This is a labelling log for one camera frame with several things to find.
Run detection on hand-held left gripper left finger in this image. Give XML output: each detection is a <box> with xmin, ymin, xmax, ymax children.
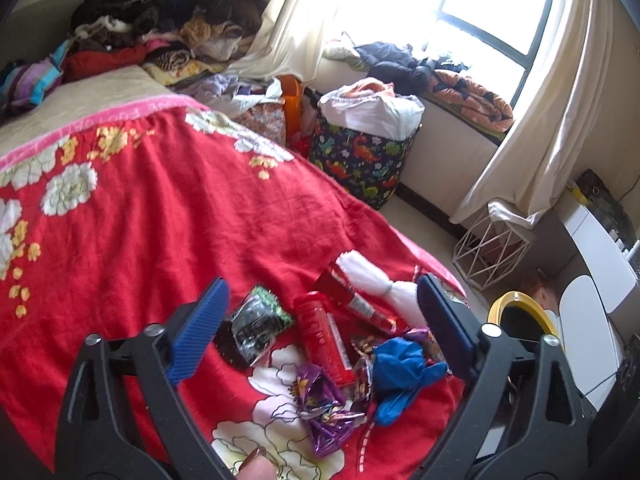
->
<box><xmin>54</xmin><ymin>276</ymin><xmax>236</xmax><ymax>480</ymax></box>

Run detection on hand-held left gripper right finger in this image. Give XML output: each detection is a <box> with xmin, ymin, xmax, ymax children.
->
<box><xmin>407</xmin><ymin>273</ymin><xmax>588</xmax><ymax>480</ymax></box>

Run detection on black packet with green edge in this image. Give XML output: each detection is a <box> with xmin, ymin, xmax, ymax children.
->
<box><xmin>212</xmin><ymin>285</ymin><xmax>293</xmax><ymax>368</ymax></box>

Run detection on blue plastic bag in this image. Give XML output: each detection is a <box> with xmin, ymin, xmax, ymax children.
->
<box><xmin>370</xmin><ymin>337</ymin><xmax>448</xmax><ymax>426</ymax></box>

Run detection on yellow rimmed black trash can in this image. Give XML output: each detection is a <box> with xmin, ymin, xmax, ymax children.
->
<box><xmin>487</xmin><ymin>291</ymin><xmax>562</xmax><ymax>361</ymax></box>

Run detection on brown candy wrapper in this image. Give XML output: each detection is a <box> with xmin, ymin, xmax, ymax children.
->
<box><xmin>350</xmin><ymin>332</ymin><xmax>378</xmax><ymax>402</ymax></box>

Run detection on white foam fruit net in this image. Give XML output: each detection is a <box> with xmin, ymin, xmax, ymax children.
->
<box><xmin>335</xmin><ymin>251</ymin><xmax>426</xmax><ymax>331</ymax></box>

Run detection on red long wrapper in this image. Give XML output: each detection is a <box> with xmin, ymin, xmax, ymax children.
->
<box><xmin>310</xmin><ymin>265</ymin><xmax>406</xmax><ymax>333</ymax></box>

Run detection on red plastic tube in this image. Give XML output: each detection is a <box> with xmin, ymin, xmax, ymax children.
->
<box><xmin>292</xmin><ymin>292</ymin><xmax>358</xmax><ymax>386</ymax></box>

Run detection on purple candy wrapper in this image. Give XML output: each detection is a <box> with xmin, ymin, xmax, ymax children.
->
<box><xmin>295</xmin><ymin>364</ymin><xmax>366</xmax><ymax>458</ymax></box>

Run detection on person's left hand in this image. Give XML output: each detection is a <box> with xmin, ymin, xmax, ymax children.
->
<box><xmin>235</xmin><ymin>446</ymin><xmax>276</xmax><ymax>480</ymax></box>

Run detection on orange fuzzy toy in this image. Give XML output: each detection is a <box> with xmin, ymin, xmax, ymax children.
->
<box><xmin>520</xmin><ymin>280</ymin><xmax>558</xmax><ymax>311</ymax></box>

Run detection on red floral blanket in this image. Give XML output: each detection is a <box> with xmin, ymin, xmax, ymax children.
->
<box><xmin>0</xmin><ymin>105</ymin><xmax>468</xmax><ymax>480</ymax></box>

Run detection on white cloth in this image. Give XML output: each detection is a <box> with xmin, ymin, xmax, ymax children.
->
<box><xmin>487</xmin><ymin>201</ymin><xmax>538</xmax><ymax>226</ymax></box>

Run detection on dinosaur print storage bin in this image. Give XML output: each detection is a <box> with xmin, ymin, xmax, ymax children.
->
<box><xmin>307</xmin><ymin>115</ymin><xmax>421</xmax><ymax>211</ymax></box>

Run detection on dark bag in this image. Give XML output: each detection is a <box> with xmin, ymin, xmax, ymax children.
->
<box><xmin>575</xmin><ymin>169</ymin><xmax>636</xmax><ymax>246</ymax></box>

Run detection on red shopping bag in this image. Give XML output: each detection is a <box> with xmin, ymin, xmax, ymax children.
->
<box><xmin>292</xmin><ymin>125</ymin><xmax>313</xmax><ymax>156</ymax></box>

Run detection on white plastic bag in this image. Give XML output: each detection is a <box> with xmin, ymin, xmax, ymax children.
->
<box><xmin>318</xmin><ymin>85</ymin><xmax>426</xmax><ymax>141</ymax></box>

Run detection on floral fabric bag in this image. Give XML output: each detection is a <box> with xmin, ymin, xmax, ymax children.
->
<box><xmin>232</xmin><ymin>100</ymin><xmax>288</xmax><ymax>148</ymax></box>

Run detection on orange and black blanket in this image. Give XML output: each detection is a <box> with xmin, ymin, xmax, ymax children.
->
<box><xmin>430</xmin><ymin>70</ymin><xmax>515</xmax><ymax>133</ymax></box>

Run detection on cream curtain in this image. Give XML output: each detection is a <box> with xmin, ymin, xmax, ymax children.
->
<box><xmin>450</xmin><ymin>0</ymin><xmax>618</xmax><ymax>223</ymax></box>
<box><xmin>222</xmin><ymin>0</ymin><xmax>351</xmax><ymax>78</ymax></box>

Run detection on orange bag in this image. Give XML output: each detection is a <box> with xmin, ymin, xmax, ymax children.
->
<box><xmin>277</xmin><ymin>75</ymin><xmax>306</xmax><ymax>146</ymax></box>

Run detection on lavender and white cloths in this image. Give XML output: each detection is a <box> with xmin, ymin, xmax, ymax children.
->
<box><xmin>192</xmin><ymin>74</ymin><xmax>283</xmax><ymax>111</ymax></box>

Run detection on orange cloth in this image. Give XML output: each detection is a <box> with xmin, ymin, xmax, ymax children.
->
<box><xmin>345</xmin><ymin>77</ymin><xmax>396</xmax><ymax>98</ymax></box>

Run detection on beige bed sheet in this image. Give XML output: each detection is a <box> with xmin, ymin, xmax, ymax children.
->
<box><xmin>0</xmin><ymin>65</ymin><xmax>171</xmax><ymax>146</ymax></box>

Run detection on dark blue jacket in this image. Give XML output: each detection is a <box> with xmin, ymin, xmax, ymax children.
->
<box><xmin>357</xmin><ymin>42</ymin><xmax>471</xmax><ymax>96</ymax></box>

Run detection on red garment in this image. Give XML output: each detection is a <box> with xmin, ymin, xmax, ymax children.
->
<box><xmin>62</xmin><ymin>42</ymin><xmax>151</xmax><ymax>81</ymax></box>

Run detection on green and white pillow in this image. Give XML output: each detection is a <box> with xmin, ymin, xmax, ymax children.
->
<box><xmin>322</xmin><ymin>40</ymin><xmax>371</xmax><ymax>68</ymax></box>

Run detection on striped purple cyan garment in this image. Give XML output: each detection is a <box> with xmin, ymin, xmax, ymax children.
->
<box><xmin>0</xmin><ymin>55</ymin><xmax>63</xmax><ymax>111</ymax></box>

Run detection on black framed window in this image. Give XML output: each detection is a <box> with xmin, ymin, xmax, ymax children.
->
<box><xmin>320</xmin><ymin>0</ymin><xmax>558</xmax><ymax>76</ymax></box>

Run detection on pile of dark clothes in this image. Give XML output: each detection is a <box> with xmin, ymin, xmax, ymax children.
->
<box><xmin>67</xmin><ymin>0</ymin><xmax>268</xmax><ymax>76</ymax></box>

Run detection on white wire basket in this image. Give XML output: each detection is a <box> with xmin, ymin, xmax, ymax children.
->
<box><xmin>452</xmin><ymin>202</ymin><xmax>538</xmax><ymax>291</ymax></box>

